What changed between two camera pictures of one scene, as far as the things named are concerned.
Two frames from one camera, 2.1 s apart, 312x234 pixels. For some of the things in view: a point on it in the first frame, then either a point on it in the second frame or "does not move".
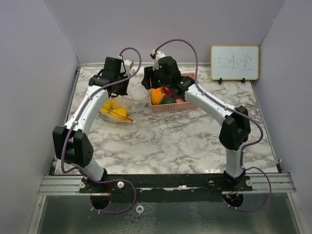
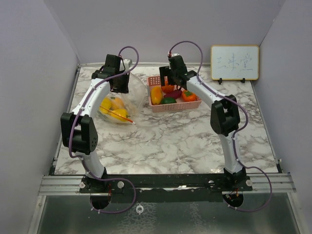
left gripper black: x=123 y=92 does not move
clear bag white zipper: x=125 y=106 -> x=134 y=99
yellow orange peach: x=115 y=104 does not move
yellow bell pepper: x=119 y=113 does not move
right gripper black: x=147 y=80 -> x=165 y=71
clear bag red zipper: x=117 y=109 does not move
